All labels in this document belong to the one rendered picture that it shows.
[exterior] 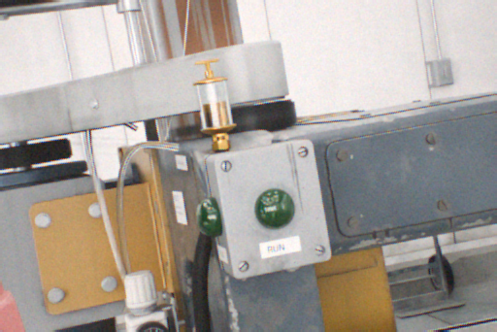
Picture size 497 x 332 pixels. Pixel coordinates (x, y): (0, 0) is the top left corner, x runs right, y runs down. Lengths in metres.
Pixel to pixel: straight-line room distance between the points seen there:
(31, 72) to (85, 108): 4.92
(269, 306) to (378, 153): 0.15
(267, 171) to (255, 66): 0.19
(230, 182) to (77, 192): 0.44
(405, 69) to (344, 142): 5.64
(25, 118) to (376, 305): 0.43
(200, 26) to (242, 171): 0.57
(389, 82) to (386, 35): 0.30
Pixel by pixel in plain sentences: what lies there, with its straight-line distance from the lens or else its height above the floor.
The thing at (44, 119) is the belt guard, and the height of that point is 1.38.
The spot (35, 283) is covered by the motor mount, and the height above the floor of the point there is 1.21.
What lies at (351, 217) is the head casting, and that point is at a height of 1.26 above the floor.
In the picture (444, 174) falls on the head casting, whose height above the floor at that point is 1.28.
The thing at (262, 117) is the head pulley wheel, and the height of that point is 1.35.
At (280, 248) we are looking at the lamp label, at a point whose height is 1.26.
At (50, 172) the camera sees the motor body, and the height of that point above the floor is 1.33.
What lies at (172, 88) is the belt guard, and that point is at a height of 1.39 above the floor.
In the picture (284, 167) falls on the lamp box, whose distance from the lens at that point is 0.70.
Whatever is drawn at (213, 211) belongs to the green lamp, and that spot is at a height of 1.29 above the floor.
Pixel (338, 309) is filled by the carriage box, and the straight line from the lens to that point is 1.08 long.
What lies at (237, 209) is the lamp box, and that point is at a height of 1.29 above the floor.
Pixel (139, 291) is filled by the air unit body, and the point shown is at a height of 1.20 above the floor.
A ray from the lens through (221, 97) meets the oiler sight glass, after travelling 0.76.
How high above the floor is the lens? 1.36
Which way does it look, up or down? 3 degrees down
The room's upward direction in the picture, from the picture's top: 10 degrees counter-clockwise
